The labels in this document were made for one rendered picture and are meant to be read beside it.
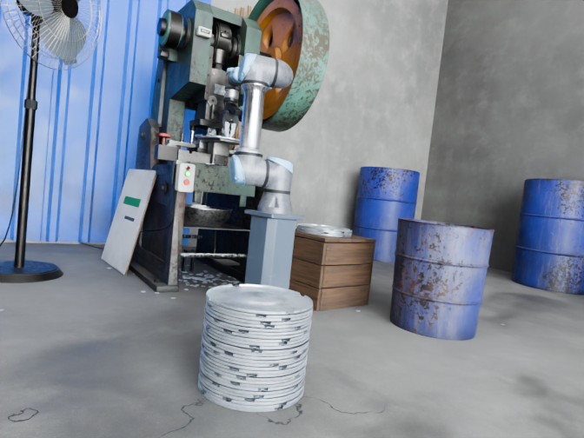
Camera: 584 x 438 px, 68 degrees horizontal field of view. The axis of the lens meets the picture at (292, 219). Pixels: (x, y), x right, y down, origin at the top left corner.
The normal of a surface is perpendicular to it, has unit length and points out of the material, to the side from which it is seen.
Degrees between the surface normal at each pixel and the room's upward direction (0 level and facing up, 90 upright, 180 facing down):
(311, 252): 90
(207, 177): 90
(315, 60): 100
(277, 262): 90
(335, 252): 90
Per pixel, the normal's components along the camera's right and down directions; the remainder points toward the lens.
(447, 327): -0.05, 0.09
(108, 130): 0.55, 0.11
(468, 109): -0.83, -0.06
